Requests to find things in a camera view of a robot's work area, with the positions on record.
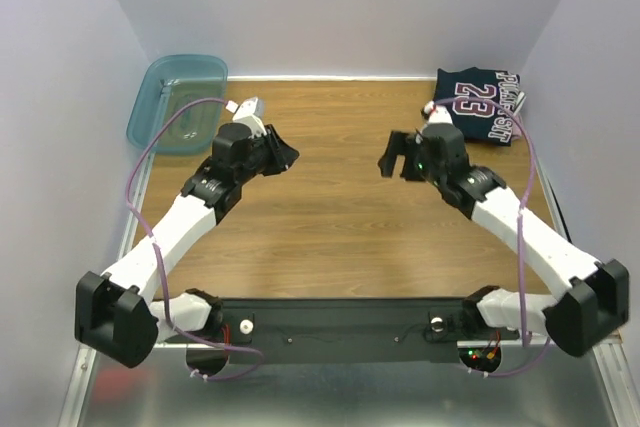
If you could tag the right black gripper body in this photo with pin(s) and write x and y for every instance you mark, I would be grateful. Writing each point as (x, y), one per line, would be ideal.
(409, 156)

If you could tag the folded pink tank top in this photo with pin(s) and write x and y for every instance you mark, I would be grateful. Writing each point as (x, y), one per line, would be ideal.
(520, 124)

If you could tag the teal plastic bin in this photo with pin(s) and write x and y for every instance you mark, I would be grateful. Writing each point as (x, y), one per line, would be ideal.
(170, 83)

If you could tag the aluminium frame rail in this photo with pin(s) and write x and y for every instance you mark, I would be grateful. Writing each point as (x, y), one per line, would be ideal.
(96, 380)

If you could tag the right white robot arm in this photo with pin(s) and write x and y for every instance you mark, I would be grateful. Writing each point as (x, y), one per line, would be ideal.
(587, 299)

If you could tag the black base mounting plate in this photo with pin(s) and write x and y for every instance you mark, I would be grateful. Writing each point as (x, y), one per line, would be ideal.
(355, 330)

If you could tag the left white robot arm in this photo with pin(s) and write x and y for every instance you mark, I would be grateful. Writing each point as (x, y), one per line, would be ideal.
(115, 313)

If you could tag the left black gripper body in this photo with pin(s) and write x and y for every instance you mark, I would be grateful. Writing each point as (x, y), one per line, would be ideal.
(259, 160)

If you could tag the striped white tank top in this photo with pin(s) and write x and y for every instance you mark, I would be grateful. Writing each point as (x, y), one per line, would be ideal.
(521, 98)

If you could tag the navy blue tank top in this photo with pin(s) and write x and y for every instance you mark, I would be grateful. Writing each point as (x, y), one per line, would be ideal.
(478, 100)

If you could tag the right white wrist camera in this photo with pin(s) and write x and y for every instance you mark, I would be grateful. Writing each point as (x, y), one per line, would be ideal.
(434, 114)

